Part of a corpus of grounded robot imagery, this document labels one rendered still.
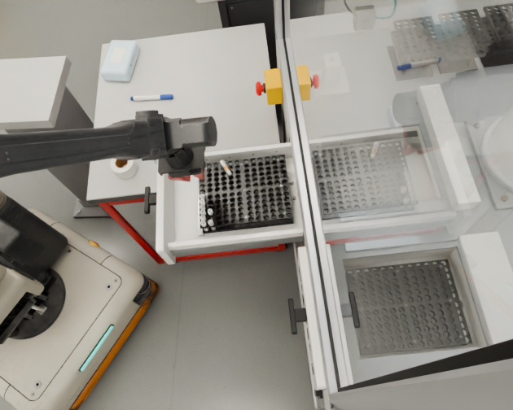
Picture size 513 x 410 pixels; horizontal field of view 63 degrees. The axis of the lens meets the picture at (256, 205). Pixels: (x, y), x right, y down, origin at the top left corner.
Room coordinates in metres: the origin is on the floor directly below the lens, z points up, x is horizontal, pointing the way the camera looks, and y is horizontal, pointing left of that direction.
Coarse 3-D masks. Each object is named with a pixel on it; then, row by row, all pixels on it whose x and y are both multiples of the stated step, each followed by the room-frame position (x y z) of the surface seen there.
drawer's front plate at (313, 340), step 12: (300, 252) 0.28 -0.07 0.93; (300, 264) 0.26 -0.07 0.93; (300, 276) 0.25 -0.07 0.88; (312, 300) 0.18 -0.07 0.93; (312, 312) 0.15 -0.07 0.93; (312, 324) 0.13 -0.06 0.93; (312, 336) 0.11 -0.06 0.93; (312, 348) 0.09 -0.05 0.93; (312, 360) 0.07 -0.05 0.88; (324, 384) 0.02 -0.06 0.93
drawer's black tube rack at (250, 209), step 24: (216, 168) 0.56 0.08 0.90; (240, 168) 0.54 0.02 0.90; (264, 168) 0.53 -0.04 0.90; (216, 192) 0.49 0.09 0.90; (240, 192) 0.48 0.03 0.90; (264, 192) 0.48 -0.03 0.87; (288, 192) 0.45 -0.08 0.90; (216, 216) 0.42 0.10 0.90; (240, 216) 0.42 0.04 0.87; (264, 216) 0.40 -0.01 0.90; (288, 216) 0.40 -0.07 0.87
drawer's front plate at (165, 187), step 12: (168, 180) 0.55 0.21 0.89; (168, 192) 0.52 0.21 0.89; (156, 204) 0.47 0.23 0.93; (168, 204) 0.49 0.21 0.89; (156, 216) 0.44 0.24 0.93; (168, 216) 0.45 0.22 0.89; (156, 228) 0.41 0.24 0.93; (168, 228) 0.42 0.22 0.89; (156, 240) 0.38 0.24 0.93; (168, 240) 0.39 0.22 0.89; (168, 252) 0.36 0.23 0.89
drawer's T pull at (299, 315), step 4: (288, 300) 0.19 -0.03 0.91; (292, 300) 0.19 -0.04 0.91; (288, 304) 0.18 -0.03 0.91; (292, 304) 0.18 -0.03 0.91; (292, 308) 0.17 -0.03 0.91; (296, 308) 0.17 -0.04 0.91; (300, 308) 0.17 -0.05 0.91; (304, 308) 0.17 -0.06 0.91; (292, 312) 0.16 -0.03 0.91; (296, 312) 0.16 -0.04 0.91; (300, 312) 0.16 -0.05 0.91; (304, 312) 0.16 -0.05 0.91; (292, 316) 0.16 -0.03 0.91; (296, 316) 0.15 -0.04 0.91; (300, 316) 0.15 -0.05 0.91; (304, 316) 0.15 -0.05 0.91; (292, 320) 0.15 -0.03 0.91; (296, 320) 0.15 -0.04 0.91; (300, 320) 0.15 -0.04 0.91; (304, 320) 0.14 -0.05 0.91; (292, 324) 0.14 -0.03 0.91; (292, 328) 0.13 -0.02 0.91; (296, 328) 0.13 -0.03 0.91; (292, 332) 0.13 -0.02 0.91; (296, 332) 0.12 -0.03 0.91
